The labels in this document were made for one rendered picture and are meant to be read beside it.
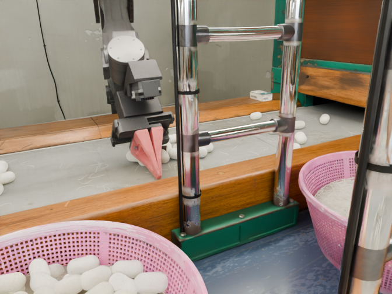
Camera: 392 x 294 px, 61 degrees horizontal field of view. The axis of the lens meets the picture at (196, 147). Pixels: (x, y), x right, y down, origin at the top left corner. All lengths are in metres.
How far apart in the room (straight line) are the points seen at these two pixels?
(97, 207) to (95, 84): 2.32
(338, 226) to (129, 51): 0.38
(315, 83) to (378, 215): 0.74
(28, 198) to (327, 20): 0.81
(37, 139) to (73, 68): 1.93
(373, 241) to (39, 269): 0.30
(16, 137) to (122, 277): 0.49
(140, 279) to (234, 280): 0.14
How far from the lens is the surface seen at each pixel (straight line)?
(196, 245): 0.46
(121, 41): 0.56
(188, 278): 0.32
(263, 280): 0.45
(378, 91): 0.18
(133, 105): 0.56
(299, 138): 0.70
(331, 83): 0.90
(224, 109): 0.89
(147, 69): 0.52
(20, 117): 2.66
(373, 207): 0.20
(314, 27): 1.02
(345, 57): 0.95
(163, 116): 0.56
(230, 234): 0.48
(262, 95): 0.96
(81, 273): 0.39
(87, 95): 2.71
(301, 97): 1.04
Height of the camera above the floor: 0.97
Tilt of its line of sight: 20 degrees down
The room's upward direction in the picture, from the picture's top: 1 degrees counter-clockwise
